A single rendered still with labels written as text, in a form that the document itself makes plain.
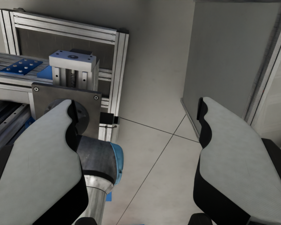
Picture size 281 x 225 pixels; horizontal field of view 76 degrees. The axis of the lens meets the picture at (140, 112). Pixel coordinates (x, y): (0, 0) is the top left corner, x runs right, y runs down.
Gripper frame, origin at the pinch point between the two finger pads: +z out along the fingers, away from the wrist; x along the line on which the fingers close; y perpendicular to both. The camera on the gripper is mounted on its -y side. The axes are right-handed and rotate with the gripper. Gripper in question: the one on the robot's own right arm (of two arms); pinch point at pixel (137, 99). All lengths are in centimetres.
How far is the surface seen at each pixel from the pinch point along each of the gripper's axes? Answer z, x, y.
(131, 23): 148, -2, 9
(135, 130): 148, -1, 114
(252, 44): 61, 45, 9
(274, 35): 50, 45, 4
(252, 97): 50, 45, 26
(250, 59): 59, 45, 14
